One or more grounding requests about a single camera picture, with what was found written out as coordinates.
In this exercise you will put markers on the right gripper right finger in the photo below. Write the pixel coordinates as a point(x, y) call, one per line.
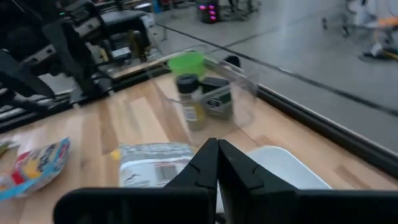
point(248, 193)

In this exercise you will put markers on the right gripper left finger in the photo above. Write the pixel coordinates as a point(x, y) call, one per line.
point(202, 174)

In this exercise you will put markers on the yellow ramen packet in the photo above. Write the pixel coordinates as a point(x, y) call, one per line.
point(149, 165)

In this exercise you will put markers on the black-lidded spice bottle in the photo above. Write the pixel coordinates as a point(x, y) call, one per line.
point(192, 109)

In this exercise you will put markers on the blue beef ramen packet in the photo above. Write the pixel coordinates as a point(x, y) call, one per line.
point(34, 168)

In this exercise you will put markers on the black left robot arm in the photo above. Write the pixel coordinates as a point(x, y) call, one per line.
point(74, 68)

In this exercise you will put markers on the white plastic tray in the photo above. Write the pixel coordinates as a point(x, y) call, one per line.
point(280, 168)

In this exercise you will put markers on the dark green spice tin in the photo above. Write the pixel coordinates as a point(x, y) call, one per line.
point(217, 102)

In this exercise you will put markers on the clear plastic bin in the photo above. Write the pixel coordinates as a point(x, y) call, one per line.
point(242, 102)

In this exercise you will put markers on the green plastic bowl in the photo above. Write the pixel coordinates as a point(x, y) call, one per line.
point(186, 63)

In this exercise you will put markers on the computer tower with coloured lights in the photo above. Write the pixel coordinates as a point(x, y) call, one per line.
point(206, 14)

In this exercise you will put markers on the person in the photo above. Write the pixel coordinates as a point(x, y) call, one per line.
point(377, 49)

